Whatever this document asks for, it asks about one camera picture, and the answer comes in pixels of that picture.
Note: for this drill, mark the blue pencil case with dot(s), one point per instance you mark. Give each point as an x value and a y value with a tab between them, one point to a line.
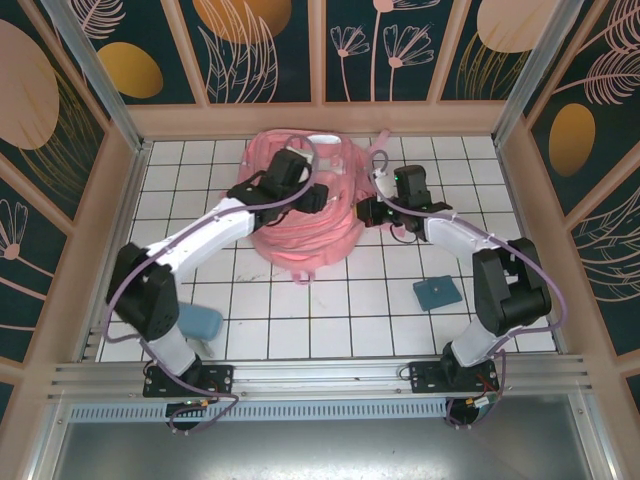
202	322

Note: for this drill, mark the pink student backpack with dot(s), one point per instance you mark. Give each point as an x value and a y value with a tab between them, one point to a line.
300	245

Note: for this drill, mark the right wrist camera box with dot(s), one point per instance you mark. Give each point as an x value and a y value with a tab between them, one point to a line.
382	182

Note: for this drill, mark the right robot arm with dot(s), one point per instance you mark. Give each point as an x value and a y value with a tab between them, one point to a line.
505	295

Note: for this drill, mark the aluminium corner post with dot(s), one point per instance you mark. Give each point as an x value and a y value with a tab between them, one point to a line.
535	65
100	75

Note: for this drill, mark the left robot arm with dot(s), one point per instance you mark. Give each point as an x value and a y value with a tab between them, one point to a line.
210	230

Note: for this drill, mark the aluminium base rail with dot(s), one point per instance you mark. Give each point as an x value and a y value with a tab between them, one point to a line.
320	375

